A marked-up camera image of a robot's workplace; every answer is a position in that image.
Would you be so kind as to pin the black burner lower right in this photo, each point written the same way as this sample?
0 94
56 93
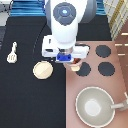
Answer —
106 69

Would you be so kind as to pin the black table mat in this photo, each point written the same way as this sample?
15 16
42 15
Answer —
25 101

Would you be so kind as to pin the pink stove board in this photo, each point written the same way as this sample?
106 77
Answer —
114 85

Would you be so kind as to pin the cream slotted spatula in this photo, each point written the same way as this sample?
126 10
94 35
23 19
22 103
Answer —
12 56

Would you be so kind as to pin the pink small pot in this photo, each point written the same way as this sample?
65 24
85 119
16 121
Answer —
76 64

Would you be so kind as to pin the large grey frying pan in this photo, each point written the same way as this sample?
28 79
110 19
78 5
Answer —
96 108

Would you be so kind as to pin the wooden slatted furniture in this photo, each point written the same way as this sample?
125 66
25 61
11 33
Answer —
117 14

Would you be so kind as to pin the cream round plate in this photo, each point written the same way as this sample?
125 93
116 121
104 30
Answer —
42 70

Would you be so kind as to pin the black burner top right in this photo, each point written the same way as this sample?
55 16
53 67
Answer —
103 51

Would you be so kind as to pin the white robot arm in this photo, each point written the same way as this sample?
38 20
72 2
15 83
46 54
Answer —
63 17

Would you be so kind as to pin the white gripper body blue ring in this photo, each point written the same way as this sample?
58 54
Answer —
61 55

